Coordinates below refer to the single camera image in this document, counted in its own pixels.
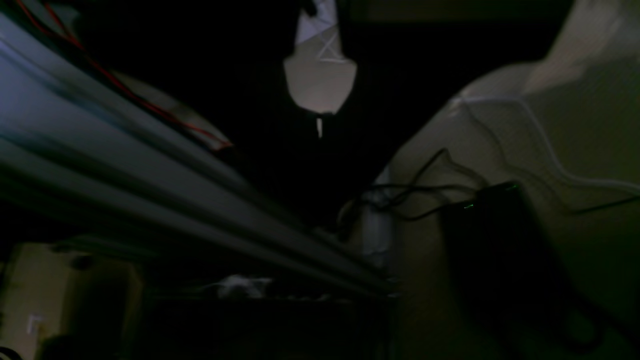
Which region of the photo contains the black electronics box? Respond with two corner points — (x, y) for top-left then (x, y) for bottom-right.
(439, 182), (605, 354)

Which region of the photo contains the aluminium frame rail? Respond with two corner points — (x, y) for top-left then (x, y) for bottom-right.
(1, 7), (391, 298)

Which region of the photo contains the white cable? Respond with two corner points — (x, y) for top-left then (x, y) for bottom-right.
(447, 95), (640, 193)

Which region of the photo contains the black cables bundle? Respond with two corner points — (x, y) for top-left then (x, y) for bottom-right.
(337, 147), (481, 243)

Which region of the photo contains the red wire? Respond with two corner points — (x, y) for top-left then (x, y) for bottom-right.
(15, 0), (233, 151)

